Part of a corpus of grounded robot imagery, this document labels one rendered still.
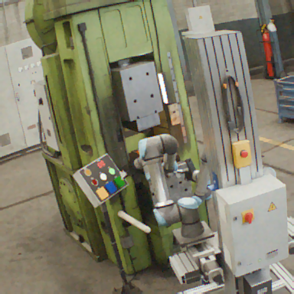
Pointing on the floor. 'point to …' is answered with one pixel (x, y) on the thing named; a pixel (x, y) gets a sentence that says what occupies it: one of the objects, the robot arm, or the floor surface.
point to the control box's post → (114, 243)
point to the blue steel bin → (285, 97)
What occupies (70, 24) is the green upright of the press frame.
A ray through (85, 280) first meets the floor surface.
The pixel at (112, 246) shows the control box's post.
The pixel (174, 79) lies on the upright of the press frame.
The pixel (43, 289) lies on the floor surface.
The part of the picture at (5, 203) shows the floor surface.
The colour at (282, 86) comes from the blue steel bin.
